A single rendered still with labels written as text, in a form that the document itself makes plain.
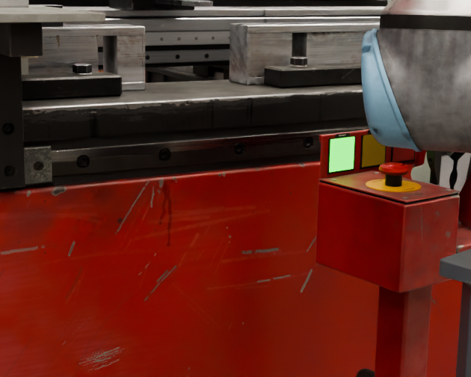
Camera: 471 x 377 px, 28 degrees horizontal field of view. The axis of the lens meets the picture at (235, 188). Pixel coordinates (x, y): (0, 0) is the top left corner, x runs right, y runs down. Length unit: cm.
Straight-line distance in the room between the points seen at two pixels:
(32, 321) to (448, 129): 66
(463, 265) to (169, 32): 93
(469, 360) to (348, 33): 78
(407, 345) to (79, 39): 63
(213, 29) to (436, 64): 92
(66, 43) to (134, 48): 11
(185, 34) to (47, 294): 63
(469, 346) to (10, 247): 62
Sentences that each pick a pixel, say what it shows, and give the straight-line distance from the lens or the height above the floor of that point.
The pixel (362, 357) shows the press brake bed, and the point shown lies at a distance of 162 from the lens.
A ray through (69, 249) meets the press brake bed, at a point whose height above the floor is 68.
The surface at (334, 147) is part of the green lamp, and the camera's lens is 128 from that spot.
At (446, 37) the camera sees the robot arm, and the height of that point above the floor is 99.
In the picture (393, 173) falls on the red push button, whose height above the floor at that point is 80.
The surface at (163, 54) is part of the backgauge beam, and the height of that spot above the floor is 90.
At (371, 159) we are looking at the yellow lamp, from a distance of 133.
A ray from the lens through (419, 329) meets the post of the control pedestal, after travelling 133.
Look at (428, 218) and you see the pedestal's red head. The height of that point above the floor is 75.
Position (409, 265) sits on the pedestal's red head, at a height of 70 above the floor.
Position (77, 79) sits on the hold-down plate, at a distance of 133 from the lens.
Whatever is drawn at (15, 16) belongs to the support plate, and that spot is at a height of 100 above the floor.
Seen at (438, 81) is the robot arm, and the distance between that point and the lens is 90.
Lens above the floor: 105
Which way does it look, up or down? 13 degrees down
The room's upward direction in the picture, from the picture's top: 1 degrees clockwise
